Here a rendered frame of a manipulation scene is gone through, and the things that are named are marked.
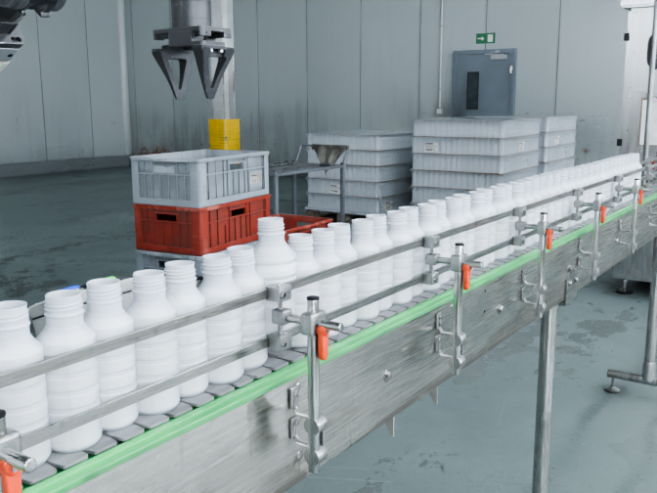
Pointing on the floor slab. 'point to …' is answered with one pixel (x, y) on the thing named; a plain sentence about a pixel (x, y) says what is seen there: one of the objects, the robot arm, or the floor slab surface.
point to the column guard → (224, 134)
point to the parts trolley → (303, 172)
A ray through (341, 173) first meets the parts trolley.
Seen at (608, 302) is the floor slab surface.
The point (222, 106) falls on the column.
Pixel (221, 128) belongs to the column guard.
